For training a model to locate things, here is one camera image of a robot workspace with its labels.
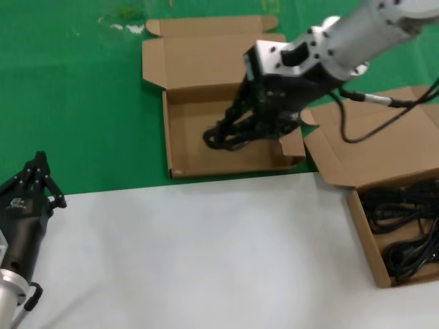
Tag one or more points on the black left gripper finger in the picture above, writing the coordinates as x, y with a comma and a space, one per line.
48, 178
24, 180

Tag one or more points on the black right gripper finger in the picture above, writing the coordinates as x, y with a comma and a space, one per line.
267, 128
241, 103

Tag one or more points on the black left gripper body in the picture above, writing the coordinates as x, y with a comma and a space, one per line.
24, 222

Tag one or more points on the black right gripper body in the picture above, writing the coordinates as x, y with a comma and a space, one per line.
288, 94

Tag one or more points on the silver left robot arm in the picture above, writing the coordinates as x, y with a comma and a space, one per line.
10, 298

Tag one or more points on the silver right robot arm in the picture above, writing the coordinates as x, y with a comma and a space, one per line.
363, 31

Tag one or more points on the cardboard box with round holes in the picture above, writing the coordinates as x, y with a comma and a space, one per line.
192, 55

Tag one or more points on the plain open cardboard box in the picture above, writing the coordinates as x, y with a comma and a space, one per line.
377, 154

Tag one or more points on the green table cloth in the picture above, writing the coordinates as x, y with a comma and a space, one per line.
68, 103

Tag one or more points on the clear plastic bag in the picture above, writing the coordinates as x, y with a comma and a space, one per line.
133, 29

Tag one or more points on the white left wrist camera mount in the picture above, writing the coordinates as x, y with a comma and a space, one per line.
2, 250

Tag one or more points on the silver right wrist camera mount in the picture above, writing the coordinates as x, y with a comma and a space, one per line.
271, 58

